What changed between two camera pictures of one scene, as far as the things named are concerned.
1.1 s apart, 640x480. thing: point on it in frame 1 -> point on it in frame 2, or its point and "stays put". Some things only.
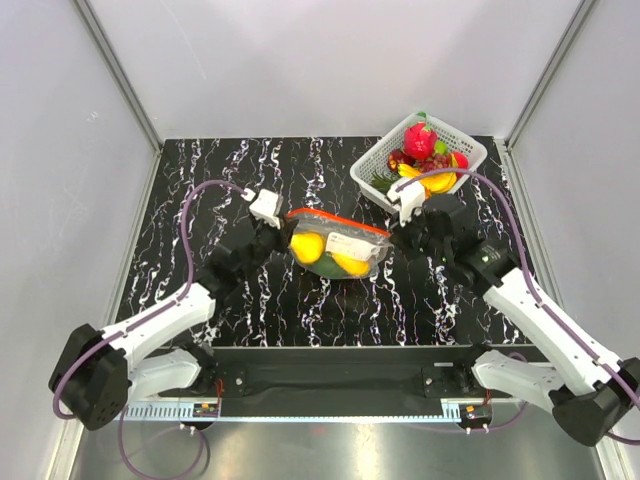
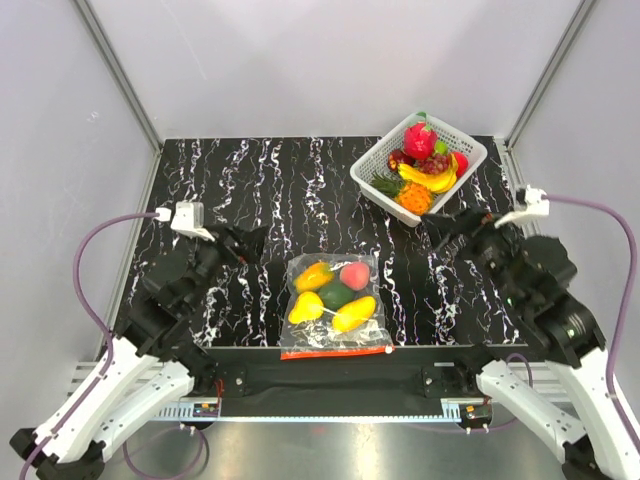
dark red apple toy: x=397 y=157 stays put
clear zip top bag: x=326 y=245 -> x=334 y=307
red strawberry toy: x=461 y=159 stays put
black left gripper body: x=267 y=239 -> x=210 y=257
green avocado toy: x=328 y=267 -> x=334 y=295
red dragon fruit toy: x=419 y=140 stays put
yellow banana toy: x=438 y=183 stays put
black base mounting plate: x=356 y=375 stays put
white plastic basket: x=373 y=162 stays put
